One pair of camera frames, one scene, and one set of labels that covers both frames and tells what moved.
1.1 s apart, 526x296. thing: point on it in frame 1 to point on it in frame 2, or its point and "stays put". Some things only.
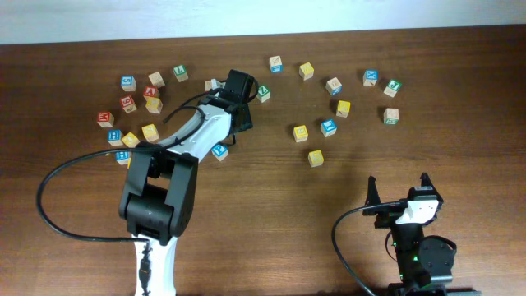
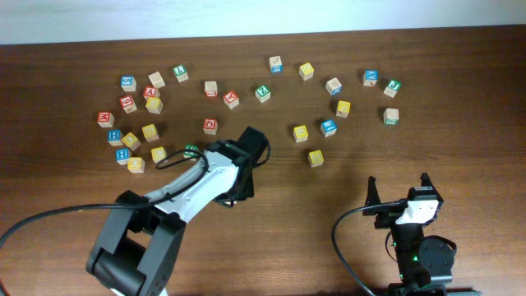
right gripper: (385, 219) stays put
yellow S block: (150, 132) stays put
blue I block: (329, 127) stays put
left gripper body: (248, 122) to (244, 191)
